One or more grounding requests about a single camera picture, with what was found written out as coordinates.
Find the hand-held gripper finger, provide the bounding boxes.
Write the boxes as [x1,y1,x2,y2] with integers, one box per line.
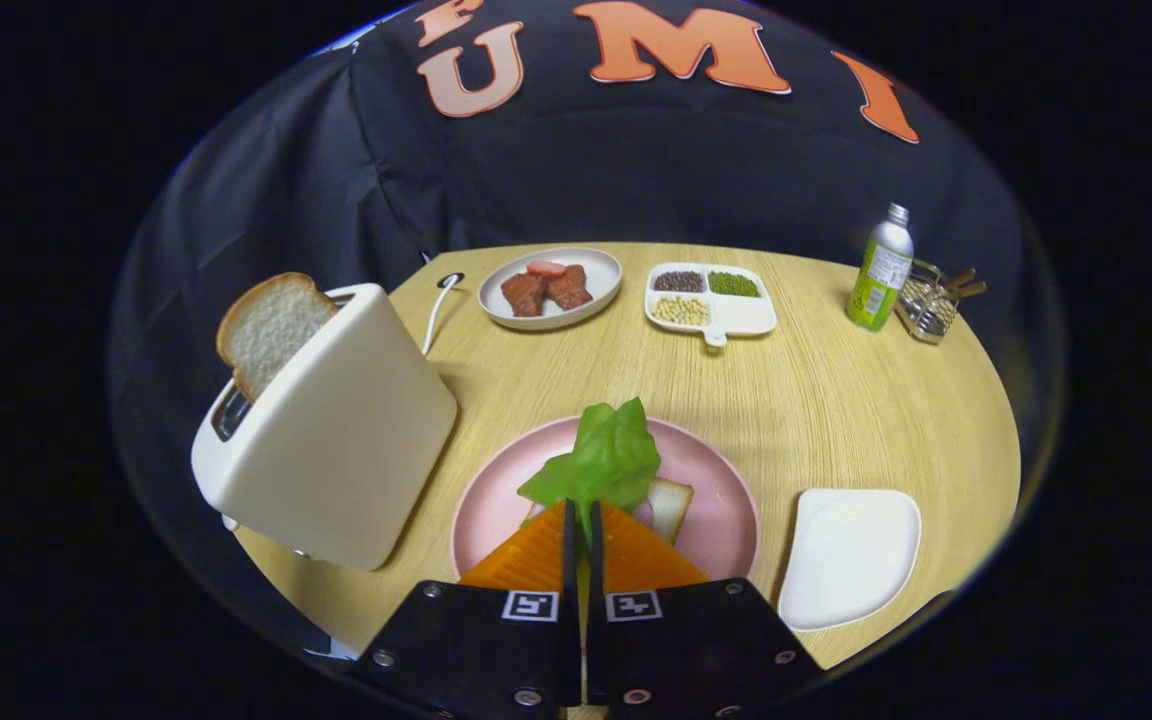
[586,500,827,720]
[349,500,582,720]

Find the green lettuce leaf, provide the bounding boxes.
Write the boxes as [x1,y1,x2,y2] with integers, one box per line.
[517,397,663,546]

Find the white bread slice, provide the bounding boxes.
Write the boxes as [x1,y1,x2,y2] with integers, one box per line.
[215,272,340,405]
[636,477,695,546]

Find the pink round plate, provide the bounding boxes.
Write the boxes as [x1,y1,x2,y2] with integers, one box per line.
[450,415,762,586]

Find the white square plate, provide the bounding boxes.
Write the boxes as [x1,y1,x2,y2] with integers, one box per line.
[777,487,923,633]

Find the white toaster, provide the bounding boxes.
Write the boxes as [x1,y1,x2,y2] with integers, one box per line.
[190,283,459,572]

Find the pile of yellow soybeans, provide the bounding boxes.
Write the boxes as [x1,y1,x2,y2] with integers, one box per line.
[651,296,711,328]

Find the brown meat piece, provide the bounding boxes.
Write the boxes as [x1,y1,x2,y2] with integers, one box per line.
[546,264,594,311]
[500,273,549,319]

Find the grey round plate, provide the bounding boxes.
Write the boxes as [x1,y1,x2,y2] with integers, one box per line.
[477,247,624,332]

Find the white divided dish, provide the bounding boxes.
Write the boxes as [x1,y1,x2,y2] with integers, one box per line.
[644,262,778,349]

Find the green label metal bottle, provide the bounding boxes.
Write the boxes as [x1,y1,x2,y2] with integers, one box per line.
[845,203,916,333]

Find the wooden utensils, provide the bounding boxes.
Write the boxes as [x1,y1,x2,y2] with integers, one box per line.
[941,266,989,301]

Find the white power cable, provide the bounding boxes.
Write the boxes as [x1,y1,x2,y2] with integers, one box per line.
[421,275,459,357]

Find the metal wire basket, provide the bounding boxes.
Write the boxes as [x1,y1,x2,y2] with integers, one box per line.
[894,258,967,346]

